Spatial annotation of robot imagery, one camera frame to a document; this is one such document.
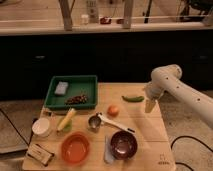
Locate green pepper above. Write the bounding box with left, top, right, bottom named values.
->
left=122, top=96, right=144, bottom=103

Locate metal measuring cup white handle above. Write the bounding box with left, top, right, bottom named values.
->
left=88, top=113, right=134, bottom=133

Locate black cable left floor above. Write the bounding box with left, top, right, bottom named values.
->
left=0, top=109, right=38, bottom=148

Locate red object background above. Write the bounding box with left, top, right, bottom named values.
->
left=100, top=17, right=112, bottom=25

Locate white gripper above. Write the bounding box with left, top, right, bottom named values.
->
left=144, top=82, right=164, bottom=113

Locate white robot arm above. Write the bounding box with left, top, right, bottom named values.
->
left=145, top=64, right=213, bottom=129

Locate yellow corn cob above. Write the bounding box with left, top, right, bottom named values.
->
left=57, top=108, right=76, bottom=131

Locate black cable right floor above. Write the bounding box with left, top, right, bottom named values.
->
left=170, top=134, right=213, bottom=171

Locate purple bowl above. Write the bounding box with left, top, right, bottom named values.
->
left=110, top=131, right=138, bottom=160

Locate grey sponge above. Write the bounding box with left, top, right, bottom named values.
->
left=55, top=82, right=68, bottom=95

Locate orange fruit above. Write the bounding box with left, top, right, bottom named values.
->
left=107, top=105, right=119, bottom=117

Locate brown white wooden block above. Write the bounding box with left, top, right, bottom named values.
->
left=27, top=144, right=55, bottom=167

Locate black cable floor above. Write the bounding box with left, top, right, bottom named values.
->
left=170, top=134, right=213, bottom=171
left=0, top=109, right=38, bottom=148

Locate white bottle background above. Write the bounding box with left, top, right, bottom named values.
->
left=81, top=14, right=89, bottom=25

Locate green plastic tray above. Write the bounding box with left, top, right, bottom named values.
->
left=44, top=75, right=98, bottom=110

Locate orange bowl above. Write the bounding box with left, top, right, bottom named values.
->
left=60, top=132, right=90, bottom=166

